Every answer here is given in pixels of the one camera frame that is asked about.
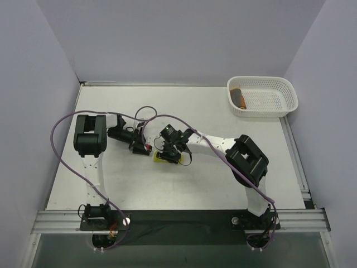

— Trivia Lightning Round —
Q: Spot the yellow green towel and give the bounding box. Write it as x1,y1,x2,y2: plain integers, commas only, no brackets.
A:
153,151,184,164

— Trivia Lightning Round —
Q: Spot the orange grey towel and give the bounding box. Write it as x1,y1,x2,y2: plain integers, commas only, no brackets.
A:
229,88,247,109

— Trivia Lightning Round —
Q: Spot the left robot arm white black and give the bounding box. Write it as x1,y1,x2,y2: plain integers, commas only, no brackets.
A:
73,114,152,230

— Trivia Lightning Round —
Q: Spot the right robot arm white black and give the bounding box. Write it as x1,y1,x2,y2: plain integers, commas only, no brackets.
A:
156,125,269,229

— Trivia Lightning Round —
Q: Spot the white plastic perforated basket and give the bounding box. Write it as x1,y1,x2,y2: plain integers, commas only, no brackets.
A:
226,76,298,118

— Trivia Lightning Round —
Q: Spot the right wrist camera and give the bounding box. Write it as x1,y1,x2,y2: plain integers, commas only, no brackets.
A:
152,124,182,152

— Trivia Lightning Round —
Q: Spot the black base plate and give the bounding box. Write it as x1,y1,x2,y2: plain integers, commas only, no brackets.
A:
79,209,281,248

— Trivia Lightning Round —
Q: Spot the aluminium frame rail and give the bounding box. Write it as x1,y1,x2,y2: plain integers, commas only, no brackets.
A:
31,209,331,234

